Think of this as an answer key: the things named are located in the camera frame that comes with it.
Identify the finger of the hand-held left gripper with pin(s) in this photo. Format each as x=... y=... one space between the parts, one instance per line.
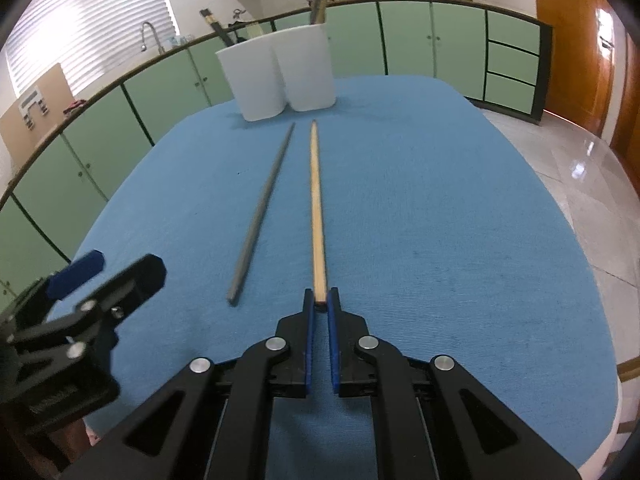
x=75 y=272
x=135 y=280

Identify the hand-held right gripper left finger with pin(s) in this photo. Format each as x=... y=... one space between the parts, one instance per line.
x=309 y=340

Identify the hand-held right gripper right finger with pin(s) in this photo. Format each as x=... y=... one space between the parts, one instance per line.
x=333 y=345

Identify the black chopstick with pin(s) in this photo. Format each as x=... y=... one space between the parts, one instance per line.
x=206 y=13
x=226 y=35

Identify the white plastic utensil holder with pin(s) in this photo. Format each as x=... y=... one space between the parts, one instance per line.
x=300 y=70

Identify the person's left hand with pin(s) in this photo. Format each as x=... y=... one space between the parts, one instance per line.
x=75 y=440

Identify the plain grey chopstick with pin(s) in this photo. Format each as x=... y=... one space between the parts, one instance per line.
x=262 y=210

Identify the brown cardboard sheet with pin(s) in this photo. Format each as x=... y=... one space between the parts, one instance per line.
x=20 y=130

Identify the blue table mat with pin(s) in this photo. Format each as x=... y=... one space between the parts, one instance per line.
x=425 y=210

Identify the red cloth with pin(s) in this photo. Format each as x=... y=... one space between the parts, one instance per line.
x=75 y=105

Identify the light blue sink object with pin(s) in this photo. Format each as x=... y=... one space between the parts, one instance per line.
x=180 y=40

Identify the white window blind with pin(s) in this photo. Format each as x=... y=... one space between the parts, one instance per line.
x=90 y=20

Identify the metal kitchen faucet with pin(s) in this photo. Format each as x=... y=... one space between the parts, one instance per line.
x=146 y=24

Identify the green cabinet drawer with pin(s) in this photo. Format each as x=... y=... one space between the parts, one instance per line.
x=512 y=27
x=509 y=92
x=511 y=60

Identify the green base cabinet run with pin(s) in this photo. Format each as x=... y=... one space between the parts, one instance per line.
x=410 y=45

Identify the brown wooden door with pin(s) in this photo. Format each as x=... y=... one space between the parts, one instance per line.
x=570 y=50

